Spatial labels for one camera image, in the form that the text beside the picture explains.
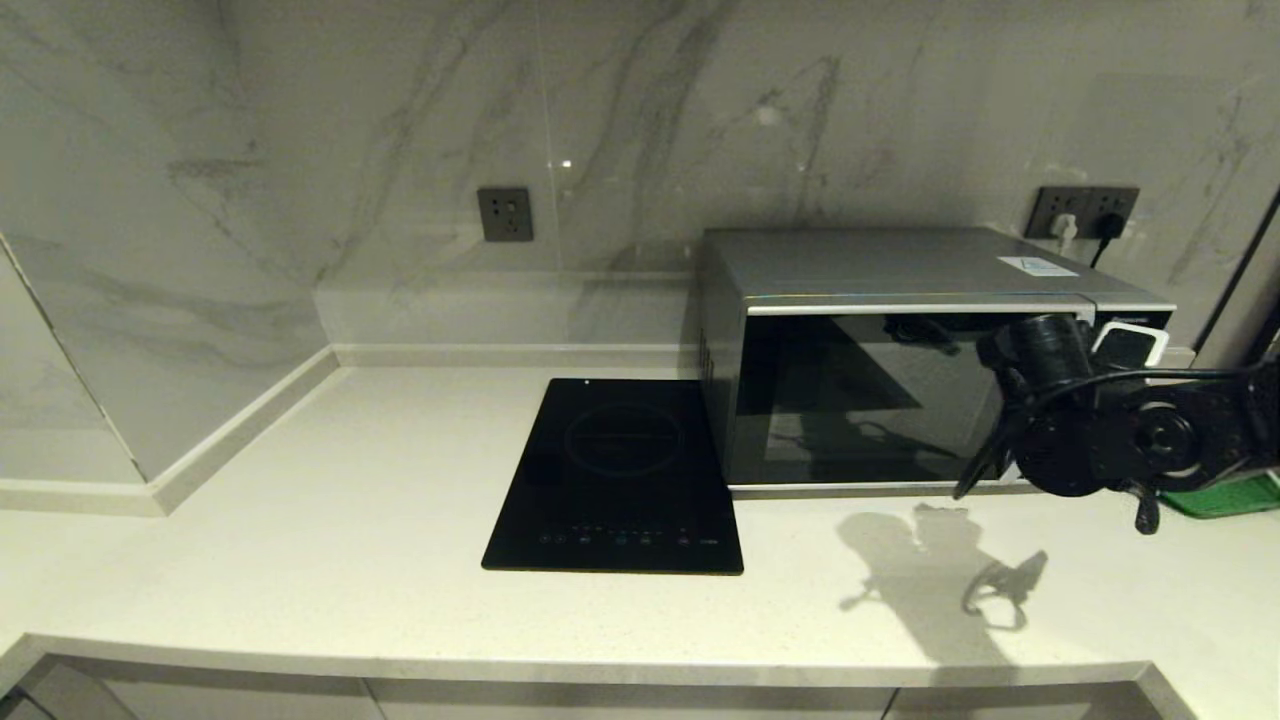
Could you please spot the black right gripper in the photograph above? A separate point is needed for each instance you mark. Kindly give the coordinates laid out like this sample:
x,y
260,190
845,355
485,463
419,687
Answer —
x,y
1130,382

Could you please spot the microwave door with dark glass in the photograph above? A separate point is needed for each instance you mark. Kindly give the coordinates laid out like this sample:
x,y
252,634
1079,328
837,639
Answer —
x,y
860,400

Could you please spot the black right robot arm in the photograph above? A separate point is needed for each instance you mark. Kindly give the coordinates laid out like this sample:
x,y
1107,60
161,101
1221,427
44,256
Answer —
x,y
1070,450

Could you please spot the silver Panasonic microwave oven body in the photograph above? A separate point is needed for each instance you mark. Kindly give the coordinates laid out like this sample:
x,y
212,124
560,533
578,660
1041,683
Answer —
x,y
880,260

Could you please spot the green plastic tray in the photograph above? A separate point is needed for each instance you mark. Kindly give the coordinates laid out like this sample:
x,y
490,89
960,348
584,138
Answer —
x,y
1220,497

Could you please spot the white paper label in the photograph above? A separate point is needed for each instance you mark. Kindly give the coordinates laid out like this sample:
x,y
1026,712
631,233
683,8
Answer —
x,y
1037,266

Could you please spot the white power plug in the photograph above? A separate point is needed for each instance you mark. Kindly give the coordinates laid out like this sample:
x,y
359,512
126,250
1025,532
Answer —
x,y
1064,231

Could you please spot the grey angled cabinet panel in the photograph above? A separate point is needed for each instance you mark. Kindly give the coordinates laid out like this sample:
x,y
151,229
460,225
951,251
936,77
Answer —
x,y
1125,705
60,700

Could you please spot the grey cabinet door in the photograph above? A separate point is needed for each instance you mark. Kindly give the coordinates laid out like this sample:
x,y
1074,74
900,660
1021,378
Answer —
x,y
250,700
1000,705

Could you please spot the black induction cooktop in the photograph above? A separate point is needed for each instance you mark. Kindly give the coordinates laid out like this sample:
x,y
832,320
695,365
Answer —
x,y
615,480

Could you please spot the grey double wall socket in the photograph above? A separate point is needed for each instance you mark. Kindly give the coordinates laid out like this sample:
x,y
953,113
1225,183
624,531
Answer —
x,y
1050,202

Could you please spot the grey single wall socket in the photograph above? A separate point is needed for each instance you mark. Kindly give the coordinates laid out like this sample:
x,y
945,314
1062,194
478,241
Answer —
x,y
505,214

